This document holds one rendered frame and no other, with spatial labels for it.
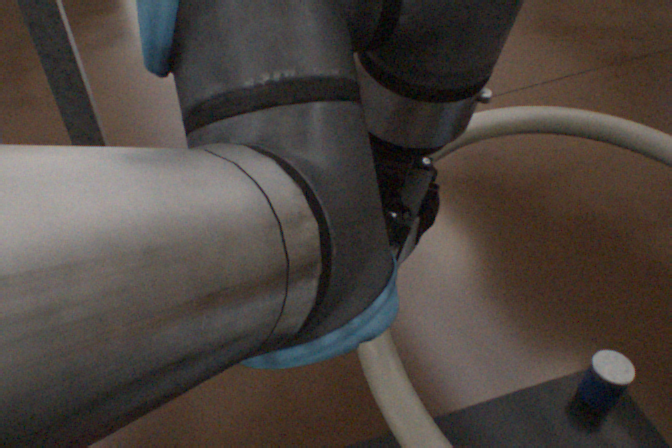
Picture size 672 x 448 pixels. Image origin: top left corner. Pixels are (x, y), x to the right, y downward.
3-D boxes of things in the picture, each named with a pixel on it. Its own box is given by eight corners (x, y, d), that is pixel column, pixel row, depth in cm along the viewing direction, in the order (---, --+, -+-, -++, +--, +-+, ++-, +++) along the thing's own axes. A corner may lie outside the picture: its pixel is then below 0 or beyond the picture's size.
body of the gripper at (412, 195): (314, 235, 49) (332, 134, 39) (350, 168, 54) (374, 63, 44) (398, 270, 48) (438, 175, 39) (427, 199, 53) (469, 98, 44)
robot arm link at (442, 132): (382, -1, 41) (512, 45, 40) (369, 56, 45) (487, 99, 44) (335, 71, 36) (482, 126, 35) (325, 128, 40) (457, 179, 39)
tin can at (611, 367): (622, 411, 153) (640, 385, 144) (582, 409, 154) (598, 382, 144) (611, 377, 160) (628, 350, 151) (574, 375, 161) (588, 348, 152)
